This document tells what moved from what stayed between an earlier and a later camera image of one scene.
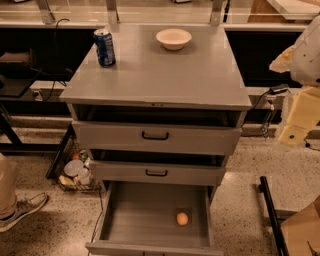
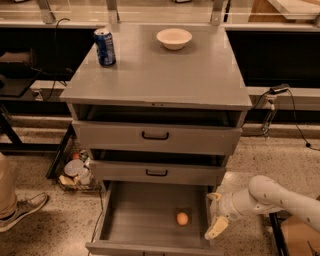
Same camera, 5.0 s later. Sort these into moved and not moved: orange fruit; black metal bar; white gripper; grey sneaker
Moved: white gripper
Not moved: grey sneaker; black metal bar; orange fruit
